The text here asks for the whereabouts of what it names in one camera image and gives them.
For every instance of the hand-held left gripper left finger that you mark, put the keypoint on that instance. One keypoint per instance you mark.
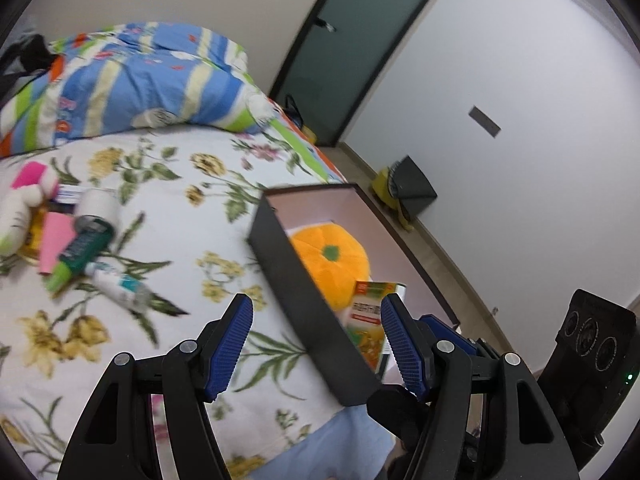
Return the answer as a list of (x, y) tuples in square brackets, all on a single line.
[(232, 345)]

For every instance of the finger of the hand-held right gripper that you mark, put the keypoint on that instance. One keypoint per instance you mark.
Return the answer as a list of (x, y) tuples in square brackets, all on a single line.
[(445, 330)]

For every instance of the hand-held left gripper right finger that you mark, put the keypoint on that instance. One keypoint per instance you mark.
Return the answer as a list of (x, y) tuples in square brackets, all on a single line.
[(400, 345)]

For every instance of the black storage box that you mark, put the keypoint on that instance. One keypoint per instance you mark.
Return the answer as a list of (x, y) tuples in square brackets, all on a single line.
[(310, 320)]

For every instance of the white tape roll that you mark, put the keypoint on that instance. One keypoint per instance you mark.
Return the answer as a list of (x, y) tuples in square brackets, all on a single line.
[(97, 205)]

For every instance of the green and orange carton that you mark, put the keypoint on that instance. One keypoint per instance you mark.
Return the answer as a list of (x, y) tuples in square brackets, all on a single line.
[(367, 310)]

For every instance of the orange plush pumpkin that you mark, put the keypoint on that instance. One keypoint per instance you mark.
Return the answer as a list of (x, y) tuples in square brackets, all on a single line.
[(320, 270)]

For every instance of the light blue sheet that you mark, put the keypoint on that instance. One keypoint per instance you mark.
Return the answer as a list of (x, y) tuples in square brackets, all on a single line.
[(340, 445)]

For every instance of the white tube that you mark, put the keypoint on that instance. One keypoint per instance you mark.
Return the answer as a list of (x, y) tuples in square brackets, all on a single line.
[(117, 282)]

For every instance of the black and yellow dustpan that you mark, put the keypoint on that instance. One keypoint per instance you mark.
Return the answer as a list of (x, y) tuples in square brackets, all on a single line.
[(410, 185)]

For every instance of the green tube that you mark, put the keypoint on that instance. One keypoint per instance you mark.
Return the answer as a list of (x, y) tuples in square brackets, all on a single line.
[(80, 250)]

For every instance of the blue and white box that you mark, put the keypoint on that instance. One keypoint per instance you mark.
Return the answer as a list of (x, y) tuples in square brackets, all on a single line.
[(67, 192)]

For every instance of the yellow packet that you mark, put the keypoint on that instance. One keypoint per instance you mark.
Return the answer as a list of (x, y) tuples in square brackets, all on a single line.
[(35, 232)]

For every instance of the black bag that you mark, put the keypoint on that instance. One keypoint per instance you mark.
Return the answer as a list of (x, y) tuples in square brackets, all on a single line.
[(294, 112)]

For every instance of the white plush cat toy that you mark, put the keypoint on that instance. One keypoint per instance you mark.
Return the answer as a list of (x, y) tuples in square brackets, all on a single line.
[(15, 220)]

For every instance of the blue striped quilt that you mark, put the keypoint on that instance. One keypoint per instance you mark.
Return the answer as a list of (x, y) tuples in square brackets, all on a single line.
[(125, 80)]

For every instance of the frosted glass door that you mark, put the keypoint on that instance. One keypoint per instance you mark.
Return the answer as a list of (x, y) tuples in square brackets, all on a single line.
[(350, 45)]

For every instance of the dark clothes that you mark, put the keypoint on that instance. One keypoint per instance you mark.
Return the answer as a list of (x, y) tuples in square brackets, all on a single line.
[(25, 60)]

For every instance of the dark wall plate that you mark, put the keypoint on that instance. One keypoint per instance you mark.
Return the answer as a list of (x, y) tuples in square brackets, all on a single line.
[(485, 121)]

